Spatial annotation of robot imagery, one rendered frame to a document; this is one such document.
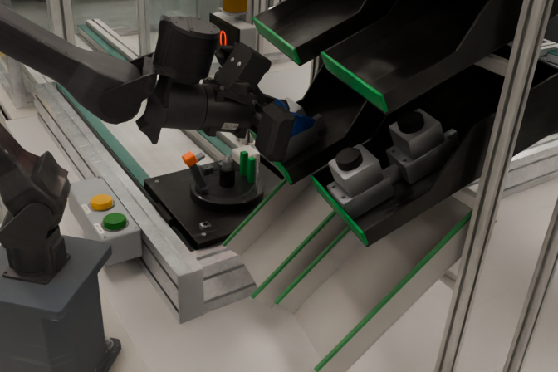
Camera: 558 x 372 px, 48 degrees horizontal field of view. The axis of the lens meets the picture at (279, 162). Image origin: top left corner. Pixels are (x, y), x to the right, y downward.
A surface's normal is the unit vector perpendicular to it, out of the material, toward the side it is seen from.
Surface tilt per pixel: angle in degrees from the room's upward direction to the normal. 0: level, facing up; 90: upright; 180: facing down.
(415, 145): 90
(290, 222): 45
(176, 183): 0
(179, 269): 0
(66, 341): 88
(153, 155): 0
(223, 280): 90
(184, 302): 90
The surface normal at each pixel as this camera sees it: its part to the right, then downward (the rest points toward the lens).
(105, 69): 0.43, -0.81
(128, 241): 0.54, 0.43
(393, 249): -0.61, -0.51
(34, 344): -0.21, 0.47
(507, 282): 0.05, -0.87
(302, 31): -0.34, -0.73
